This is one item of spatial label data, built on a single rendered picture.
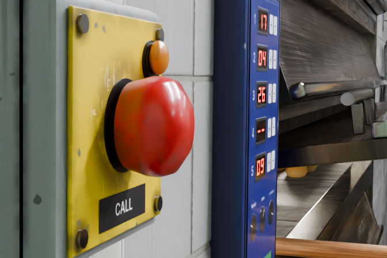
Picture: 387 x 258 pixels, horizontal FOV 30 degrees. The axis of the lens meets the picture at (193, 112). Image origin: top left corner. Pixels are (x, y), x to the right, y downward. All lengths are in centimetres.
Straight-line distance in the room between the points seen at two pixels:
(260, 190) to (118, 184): 45
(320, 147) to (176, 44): 36
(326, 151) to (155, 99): 63
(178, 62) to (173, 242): 14
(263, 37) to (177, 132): 46
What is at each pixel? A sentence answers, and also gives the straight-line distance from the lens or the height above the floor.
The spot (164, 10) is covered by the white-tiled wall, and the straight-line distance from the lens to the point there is 54.
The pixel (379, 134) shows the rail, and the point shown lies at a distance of 88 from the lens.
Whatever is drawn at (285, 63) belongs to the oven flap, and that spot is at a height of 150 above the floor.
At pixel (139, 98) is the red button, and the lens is 27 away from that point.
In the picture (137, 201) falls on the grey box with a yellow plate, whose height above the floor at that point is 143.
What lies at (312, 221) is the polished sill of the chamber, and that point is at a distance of 154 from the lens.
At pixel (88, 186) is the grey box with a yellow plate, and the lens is 27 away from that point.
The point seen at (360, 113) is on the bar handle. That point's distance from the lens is 99.
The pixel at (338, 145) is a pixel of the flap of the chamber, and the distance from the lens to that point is 88.
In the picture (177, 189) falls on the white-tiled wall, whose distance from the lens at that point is 58.
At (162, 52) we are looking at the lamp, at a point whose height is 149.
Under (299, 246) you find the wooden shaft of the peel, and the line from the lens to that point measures 122.
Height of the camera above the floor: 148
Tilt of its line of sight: 3 degrees down
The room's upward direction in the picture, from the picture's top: 1 degrees clockwise
